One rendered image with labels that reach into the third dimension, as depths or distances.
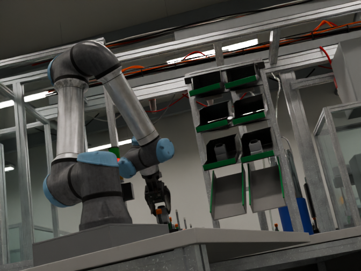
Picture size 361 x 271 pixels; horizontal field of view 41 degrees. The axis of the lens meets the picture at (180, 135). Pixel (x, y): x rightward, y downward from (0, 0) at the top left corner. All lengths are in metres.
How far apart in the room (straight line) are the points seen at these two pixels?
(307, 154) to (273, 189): 1.20
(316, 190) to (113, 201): 1.90
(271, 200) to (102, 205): 0.76
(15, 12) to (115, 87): 7.25
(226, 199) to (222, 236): 0.95
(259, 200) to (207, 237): 0.98
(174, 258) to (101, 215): 0.45
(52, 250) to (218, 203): 0.77
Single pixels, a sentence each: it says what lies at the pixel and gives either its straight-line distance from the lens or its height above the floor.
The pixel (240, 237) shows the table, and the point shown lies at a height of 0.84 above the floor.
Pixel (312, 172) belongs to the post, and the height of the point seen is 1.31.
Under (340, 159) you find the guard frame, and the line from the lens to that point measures 2.65.
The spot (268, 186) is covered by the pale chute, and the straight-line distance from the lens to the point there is 1.98.
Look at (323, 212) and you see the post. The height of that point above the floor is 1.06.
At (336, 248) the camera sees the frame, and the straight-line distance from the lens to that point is 1.73.
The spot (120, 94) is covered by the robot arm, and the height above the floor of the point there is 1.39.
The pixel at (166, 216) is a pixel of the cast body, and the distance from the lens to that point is 1.96.
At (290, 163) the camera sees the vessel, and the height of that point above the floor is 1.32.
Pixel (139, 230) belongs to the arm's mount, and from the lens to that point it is 1.40.
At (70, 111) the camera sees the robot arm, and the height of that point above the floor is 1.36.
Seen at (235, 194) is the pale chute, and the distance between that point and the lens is 1.97.
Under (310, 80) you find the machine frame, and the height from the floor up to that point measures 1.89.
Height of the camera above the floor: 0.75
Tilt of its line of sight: 18 degrees up
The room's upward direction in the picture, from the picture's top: 10 degrees counter-clockwise
